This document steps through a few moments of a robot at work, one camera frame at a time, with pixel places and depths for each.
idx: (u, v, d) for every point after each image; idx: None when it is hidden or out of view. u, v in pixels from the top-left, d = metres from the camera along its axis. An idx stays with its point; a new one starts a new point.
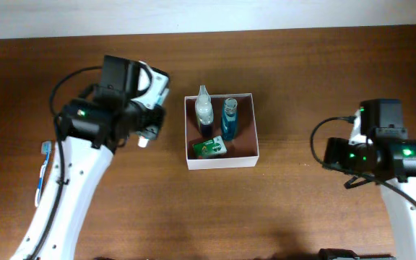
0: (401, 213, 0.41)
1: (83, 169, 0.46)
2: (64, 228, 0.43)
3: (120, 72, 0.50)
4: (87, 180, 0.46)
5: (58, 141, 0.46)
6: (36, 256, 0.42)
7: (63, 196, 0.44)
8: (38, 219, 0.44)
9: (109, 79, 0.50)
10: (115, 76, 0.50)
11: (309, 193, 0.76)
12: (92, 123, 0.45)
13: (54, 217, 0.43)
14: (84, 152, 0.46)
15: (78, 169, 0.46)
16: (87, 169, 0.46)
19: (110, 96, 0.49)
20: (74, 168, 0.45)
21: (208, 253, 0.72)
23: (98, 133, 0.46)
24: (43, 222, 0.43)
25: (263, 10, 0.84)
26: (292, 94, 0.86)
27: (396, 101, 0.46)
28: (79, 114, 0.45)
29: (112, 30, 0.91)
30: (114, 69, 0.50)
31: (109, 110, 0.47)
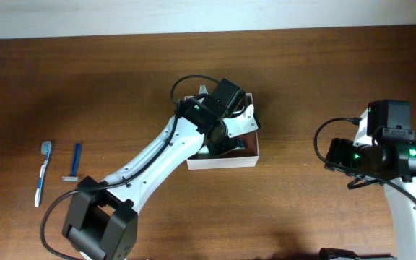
0: (406, 214, 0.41)
1: (186, 140, 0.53)
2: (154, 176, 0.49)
3: (233, 90, 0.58)
4: (183, 151, 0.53)
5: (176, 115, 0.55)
6: (129, 183, 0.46)
7: (165, 152, 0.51)
8: (140, 158, 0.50)
9: (222, 93, 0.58)
10: (227, 92, 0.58)
11: (308, 191, 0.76)
12: (198, 121, 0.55)
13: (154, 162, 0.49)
14: (190, 133, 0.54)
15: (183, 139, 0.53)
16: (188, 143, 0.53)
19: (217, 106, 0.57)
20: (180, 137, 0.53)
21: (207, 253, 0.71)
23: (202, 128, 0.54)
24: (142, 162, 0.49)
25: (262, 10, 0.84)
26: (292, 94, 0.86)
27: (405, 102, 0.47)
28: (196, 108, 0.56)
29: (110, 29, 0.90)
30: (228, 87, 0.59)
31: (214, 116, 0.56)
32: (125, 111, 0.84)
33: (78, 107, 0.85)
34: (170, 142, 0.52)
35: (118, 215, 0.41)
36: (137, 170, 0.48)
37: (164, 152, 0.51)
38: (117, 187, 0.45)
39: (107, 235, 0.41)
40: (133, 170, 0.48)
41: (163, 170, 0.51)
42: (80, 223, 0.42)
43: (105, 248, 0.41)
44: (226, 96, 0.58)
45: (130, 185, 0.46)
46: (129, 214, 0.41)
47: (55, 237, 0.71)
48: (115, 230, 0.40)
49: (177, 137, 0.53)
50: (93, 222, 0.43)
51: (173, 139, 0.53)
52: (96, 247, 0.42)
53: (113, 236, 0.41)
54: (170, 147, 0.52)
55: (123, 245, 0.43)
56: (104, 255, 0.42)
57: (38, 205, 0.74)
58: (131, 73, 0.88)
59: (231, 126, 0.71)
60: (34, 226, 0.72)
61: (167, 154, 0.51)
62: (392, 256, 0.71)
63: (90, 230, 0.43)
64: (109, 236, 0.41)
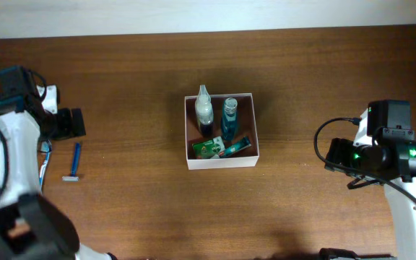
0: (406, 214, 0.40)
1: (16, 126, 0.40)
2: (22, 159, 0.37)
3: None
4: (29, 128, 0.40)
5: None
6: (8, 187, 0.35)
7: (9, 144, 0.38)
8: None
9: None
10: None
11: (308, 191, 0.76)
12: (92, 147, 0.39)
13: (8, 154, 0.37)
14: (14, 117, 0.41)
15: (14, 128, 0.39)
16: (22, 123, 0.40)
19: None
20: (11, 126, 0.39)
21: (207, 253, 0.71)
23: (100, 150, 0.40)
24: None
25: (262, 10, 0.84)
26: (291, 94, 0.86)
27: (405, 102, 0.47)
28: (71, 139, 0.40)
29: (110, 29, 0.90)
30: None
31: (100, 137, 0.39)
32: (125, 111, 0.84)
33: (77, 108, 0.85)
34: (5, 136, 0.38)
35: (20, 204, 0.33)
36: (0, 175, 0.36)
37: (9, 146, 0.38)
38: (1, 198, 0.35)
39: (30, 221, 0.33)
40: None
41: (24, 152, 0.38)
42: (8, 248, 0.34)
43: (44, 237, 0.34)
44: None
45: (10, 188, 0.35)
46: (30, 200, 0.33)
47: None
48: (28, 217, 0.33)
49: (6, 131, 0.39)
50: (22, 240, 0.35)
51: (6, 133, 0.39)
52: (41, 249, 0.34)
53: (37, 218, 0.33)
54: (8, 139, 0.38)
55: (61, 218, 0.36)
56: (53, 243, 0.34)
57: None
58: (131, 73, 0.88)
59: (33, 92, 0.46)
60: None
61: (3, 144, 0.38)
62: (392, 256, 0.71)
63: (25, 244, 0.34)
64: (35, 227, 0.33)
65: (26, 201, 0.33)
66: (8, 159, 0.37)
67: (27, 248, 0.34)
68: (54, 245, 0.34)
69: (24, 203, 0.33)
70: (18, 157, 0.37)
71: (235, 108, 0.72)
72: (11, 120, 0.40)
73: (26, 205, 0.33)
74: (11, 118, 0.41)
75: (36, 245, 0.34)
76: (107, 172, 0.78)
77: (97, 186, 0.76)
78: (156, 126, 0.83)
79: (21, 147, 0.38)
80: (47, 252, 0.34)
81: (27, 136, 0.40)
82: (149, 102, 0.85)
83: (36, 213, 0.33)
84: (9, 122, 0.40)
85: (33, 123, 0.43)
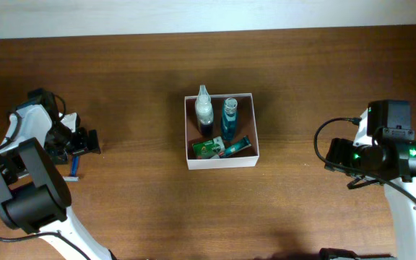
0: (406, 214, 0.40)
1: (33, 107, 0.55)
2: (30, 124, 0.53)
3: None
4: (42, 109, 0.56)
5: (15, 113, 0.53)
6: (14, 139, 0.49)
7: (25, 116, 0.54)
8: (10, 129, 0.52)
9: None
10: None
11: (308, 191, 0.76)
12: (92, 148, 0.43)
13: (21, 120, 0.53)
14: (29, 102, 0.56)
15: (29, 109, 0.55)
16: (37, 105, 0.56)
19: None
20: (26, 107, 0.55)
21: (207, 253, 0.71)
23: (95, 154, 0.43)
24: (14, 127, 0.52)
25: (262, 10, 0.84)
26: (290, 94, 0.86)
27: (405, 102, 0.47)
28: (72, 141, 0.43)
29: (110, 29, 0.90)
30: None
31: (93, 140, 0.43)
32: (125, 111, 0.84)
33: (76, 108, 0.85)
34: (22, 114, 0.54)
35: (20, 149, 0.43)
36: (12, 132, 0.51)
37: (24, 117, 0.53)
38: (7, 146, 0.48)
39: (30, 165, 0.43)
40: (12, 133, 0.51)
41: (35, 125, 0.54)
42: (9, 192, 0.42)
43: (40, 181, 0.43)
44: None
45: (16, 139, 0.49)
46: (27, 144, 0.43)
47: None
48: (29, 161, 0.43)
49: (24, 109, 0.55)
50: (22, 188, 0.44)
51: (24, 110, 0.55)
52: (35, 196, 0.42)
53: (35, 164, 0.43)
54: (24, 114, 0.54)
55: (55, 174, 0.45)
56: (47, 188, 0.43)
57: None
58: (131, 73, 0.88)
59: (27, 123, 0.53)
60: None
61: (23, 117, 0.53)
62: (392, 256, 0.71)
63: (24, 190, 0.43)
64: (33, 171, 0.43)
65: (25, 147, 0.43)
66: (18, 128, 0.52)
67: (24, 193, 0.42)
68: (46, 193, 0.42)
69: (24, 149, 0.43)
70: (38, 128, 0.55)
71: (235, 108, 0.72)
72: (24, 108, 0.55)
73: (26, 150, 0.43)
74: (27, 108, 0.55)
75: (32, 190, 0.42)
76: (107, 173, 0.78)
77: (97, 186, 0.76)
78: (156, 126, 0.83)
79: (27, 121, 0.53)
80: (39, 198, 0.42)
81: (37, 119, 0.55)
82: (149, 102, 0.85)
83: (35, 157, 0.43)
84: (25, 110, 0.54)
85: (43, 114, 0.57)
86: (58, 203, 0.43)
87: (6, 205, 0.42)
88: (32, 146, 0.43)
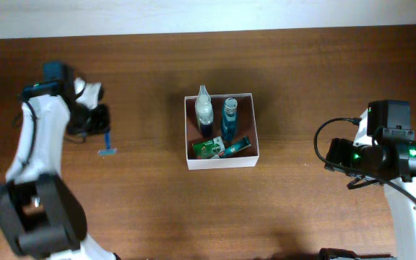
0: (406, 214, 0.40)
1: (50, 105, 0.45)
2: (49, 136, 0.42)
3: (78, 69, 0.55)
4: (58, 109, 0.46)
5: (27, 105, 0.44)
6: (29, 161, 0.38)
7: (42, 122, 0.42)
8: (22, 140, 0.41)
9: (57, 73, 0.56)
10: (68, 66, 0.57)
11: (308, 192, 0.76)
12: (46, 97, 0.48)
13: (37, 130, 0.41)
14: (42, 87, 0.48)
15: (46, 107, 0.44)
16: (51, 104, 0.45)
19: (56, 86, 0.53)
20: (43, 107, 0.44)
21: (207, 253, 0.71)
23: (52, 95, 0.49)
24: (25, 138, 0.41)
25: (263, 10, 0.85)
26: (290, 94, 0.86)
27: (405, 103, 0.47)
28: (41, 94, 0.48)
29: (110, 29, 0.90)
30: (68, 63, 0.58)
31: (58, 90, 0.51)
32: (125, 111, 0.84)
33: None
34: (37, 117, 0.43)
35: (40, 183, 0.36)
36: (25, 150, 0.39)
37: (40, 123, 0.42)
38: (22, 174, 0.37)
39: (47, 204, 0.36)
40: (24, 153, 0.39)
41: (53, 135, 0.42)
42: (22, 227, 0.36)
43: (56, 222, 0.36)
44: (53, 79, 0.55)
45: (31, 162, 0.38)
46: (44, 178, 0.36)
47: None
48: (47, 201, 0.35)
49: (40, 110, 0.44)
50: (35, 221, 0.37)
51: (39, 113, 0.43)
52: (50, 235, 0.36)
53: (52, 202, 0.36)
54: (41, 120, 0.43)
55: (72, 209, 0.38)
56: (63, 230, 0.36)
57: None
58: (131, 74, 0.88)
59: (45, 132, 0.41)
60: None
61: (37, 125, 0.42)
62: (392, 256, 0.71)
63: (36, 225, 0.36)
64: (50, 211, 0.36)
65: (45, 183, 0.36)
66: (35, 138, 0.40)
67: (37, 230, 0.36)
68: (65, 234, 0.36)
69: (44, 185, 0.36)
70: (58, 134, 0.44)
71: (235, 109, 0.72)
72: (37, 101, 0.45)
73: (43, 188, 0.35)
74: (42, 99, 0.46)
75: (48, 229, 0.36)
76: (107, 173, 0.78)
77: (97, 186, 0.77)
78: (156, 126, 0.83)
79: (48, 126, 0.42)
80: (57, 237, 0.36)
81: (56, 120, 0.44)
82: (149, 102, 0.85)
83: (54, 197, 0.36)
84: (38, 102, 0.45)
85: (61, 108, 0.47)
86: (72, 244, 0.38)
87: (16, 239, 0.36)
88: (50, 183, 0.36)
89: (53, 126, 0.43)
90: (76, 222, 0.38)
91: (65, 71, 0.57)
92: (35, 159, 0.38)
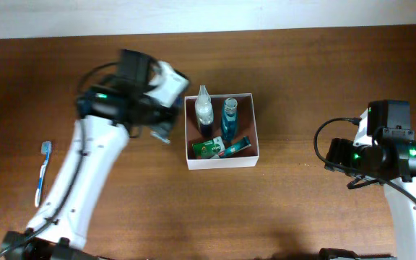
0: (406, 214, 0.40)
1: (103, 142, 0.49)
2: (87, 185, 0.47)
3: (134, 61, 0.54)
4: (107, 149, 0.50)
5: (80, 121, 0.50)
6: (55, 219, 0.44)
7: (84, 166, 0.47)
8: (62, 180, 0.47)
9: (126, 68, 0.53)
10: (131, 66, 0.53)
11: (308, 192, 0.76)
12: (107, 111, 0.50)
13: (78, 175, 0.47)
14: (106, 103, 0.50)
15: (98, 142, 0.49)
16: (105, 143, 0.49)
19: (128, 84, 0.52)
20: (94, 142, 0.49)
21: (207, 253, 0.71)
23: (116, 116, 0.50)
24: (66, 179, 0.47)
25: (263, 10, 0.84)
26: (291, 94, 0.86)
27: (405, 103, 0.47)
28: (98, 97, 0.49)
29: (110, 29, 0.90)
30: (130, 59, 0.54)
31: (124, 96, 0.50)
32: None
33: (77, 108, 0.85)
34: (85, 152, 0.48)
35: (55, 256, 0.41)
36: (58, 199, 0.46)
37: (82, 167, 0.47)
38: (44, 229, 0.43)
39: None
40: (55, 204, 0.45)
41: (91, 182, 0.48)
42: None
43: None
44: (131, 71, 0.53)
45: (58, 221, 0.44)
46: (66, 253, 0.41)
47: None
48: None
49: (91, 144, 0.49)
50: None
51: (88, 146, 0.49)
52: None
53: None
54: (87, 158, 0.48)
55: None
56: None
57: (37, 205, 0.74)
58: None
59: (85, 178, 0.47)
60: None
61: (82, 168, 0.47)
62: (392, 256, 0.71)
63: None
64: None
65: (60, 253, 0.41)
66: (71, 188, 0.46)
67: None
68: None
69: (58, 254, 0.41)
70: (97, 175, 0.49)
71: (235, 109, 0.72)
72: (92, 126, 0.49)
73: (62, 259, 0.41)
74: (100, 120, 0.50)
75: None
76: None
77: None
78: None
79: (86, 173, 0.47)
80: None
81: (102, 160, 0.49)
82: None
83: None
84: (94, 130, 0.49)
85: (114, 141, 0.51)
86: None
87: None
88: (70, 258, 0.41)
89: (99, 152, 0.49)
90: None
91: (137, 66, 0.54)
92: (63, 217, 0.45)
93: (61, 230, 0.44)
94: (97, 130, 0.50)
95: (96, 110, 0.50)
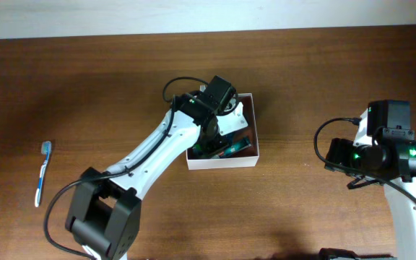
0: (406, 214, 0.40)
1: (186, 131, 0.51)
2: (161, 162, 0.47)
3: (226, 86, 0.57)
4: (185, 141, 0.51)
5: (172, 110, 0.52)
6: (131, 172, 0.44)
7: (165, 141, 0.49)
8: (144, 144, 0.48)
9: (214, 87, 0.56)
10: (220, 87, 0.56)
11: (308, 192, 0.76)
12: (193, 113, 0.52)
13: (158, 147, 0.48)
14: (193, 107, 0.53)
15: (183, 129, 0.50)
16: (188, 133, 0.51)
19: (214, 100, 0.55)
20: (178, 128, 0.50)
21: (207, 253, 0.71)
23: (198, 119, 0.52)
24: (146, 146, 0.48)
25: (262, 10, 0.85)
26: (291, 94, 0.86)
27: (405, 103, 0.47)
28: (190, 101, 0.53)
29: (110, 29, 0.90)
30: (222, 81, 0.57)
31: (209, 108, 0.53)
32: (125, 111, 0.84)
33: (77, 108, 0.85)
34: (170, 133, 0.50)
35: (121, 202, 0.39)
36: (138, 159, 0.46)
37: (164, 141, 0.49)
38: (120, 176, 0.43)
39: (114, 218, 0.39)
40: (133, 161, 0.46)
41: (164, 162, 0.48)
42: (84, 214, 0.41)
43: (110, 236, 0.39)
44: (219, 92, 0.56)
45: (132, 174, 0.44)
46: (134, 201, 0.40)
47: (58, 237, 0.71)
48: (116, 219, 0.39)
49: (176, 128, 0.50)
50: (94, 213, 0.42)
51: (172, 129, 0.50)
52: (100, 238, 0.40)
53: (118, 222, 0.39)
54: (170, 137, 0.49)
55: (128, 235, 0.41)
56: (108, 245, 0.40)
57: (37, 205, 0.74)
58: (131, 74, 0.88)
59: (161, 153, 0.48)
60: (34, 226, 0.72)
61: (165, 144, 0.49)
62: (392, 256, 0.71)
63: (94, 222, 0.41)
64: (114, 223, 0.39)
65: (130, 199, 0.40)
66: (149, 156, 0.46)
67: (94, 227, 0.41)
68: (107, 245, 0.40)
69: (128, 199, 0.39)
70: (169, 158, 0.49)
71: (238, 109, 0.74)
72: (180, 118, 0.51)
73: (126, 205, 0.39)
74: (185, 118, 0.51)
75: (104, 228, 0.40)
76: None
77: None
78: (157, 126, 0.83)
79: (165, 149, 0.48)
80: (102, 243, 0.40)
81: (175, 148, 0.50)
82: (151, 101, 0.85)
83: (124, 218, 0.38)
84: (182, 120, 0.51)
85: (188, 140, 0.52)
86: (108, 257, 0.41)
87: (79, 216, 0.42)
88: (132, 206, 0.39)
89: (177, 142, 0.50)
90: (120, 246, 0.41)
91: (229, 91, 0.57)
92: (134, 175, 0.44)
93: (134, 182, 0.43)
94: (178, 125, 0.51)
95: (183, 109, 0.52)
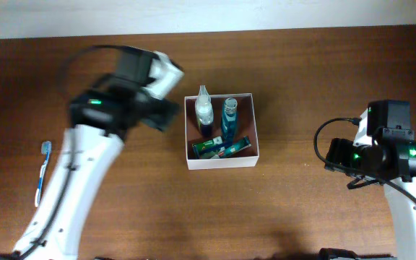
0: (406, 214, 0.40)
1: (92, 155, 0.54)
2: (76, 204, 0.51)
3: (133, 66, 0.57)
4: (94, 164, 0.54)
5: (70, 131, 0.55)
6: (43, 241, 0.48)
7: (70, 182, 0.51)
8: (50, 194, 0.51)
9: (124, 69, 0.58)
10: (127, 68, 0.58)
11: (308, 192, 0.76)
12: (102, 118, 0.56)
13: (64, 194, 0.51)
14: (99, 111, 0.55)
15: (87, 155, 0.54)
16: (95, 156, 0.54)
19: (128, 85, 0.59)
20: (84, 155, 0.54)
21: (207, 253, 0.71)
23: (109, 124, 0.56)
24: (53, 198, 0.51)
25: (262, 11, 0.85)
26: (290, 94, 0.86)
27: (404, 103, 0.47)
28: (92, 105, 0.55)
29: (110, 29, 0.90)
30: (131, 61, 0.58)
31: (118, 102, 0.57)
32: None
33: None
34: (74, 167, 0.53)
35: None
36: (48, 219, 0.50)
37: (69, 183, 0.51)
38: (32, 252, 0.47)
39: None
40: (45, 223, 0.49)
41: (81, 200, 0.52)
42: None
43: None
44: (137, 73, 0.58)
45: (45, 242, 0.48)
46: None
47: None
48: None
49: (81, 157, 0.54)
50: None
51: (76, 160, 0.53)
52: None
53: None
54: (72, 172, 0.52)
55: None
56: None
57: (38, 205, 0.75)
58: None
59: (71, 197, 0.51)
60: None
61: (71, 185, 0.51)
62: (392, 256, 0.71)
63: None
64: None
65: None
66: (56, 210, 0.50)
67: None
68: None
69: None
70: (87, 193, 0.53)
71: (234, 108, 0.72)
72: (83, 136, 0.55)
73: None
74: (92, 130, 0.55)
75: None
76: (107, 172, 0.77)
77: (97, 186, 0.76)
78: None
79: (74, 189, 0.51)
80: None
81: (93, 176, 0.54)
82: None
83: None
84: (81, 144, 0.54)
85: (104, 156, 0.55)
86: None
87: None
88: None
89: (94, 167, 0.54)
90: None
91: (136, 68, 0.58)
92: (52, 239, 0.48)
93: (50, 249, 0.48)
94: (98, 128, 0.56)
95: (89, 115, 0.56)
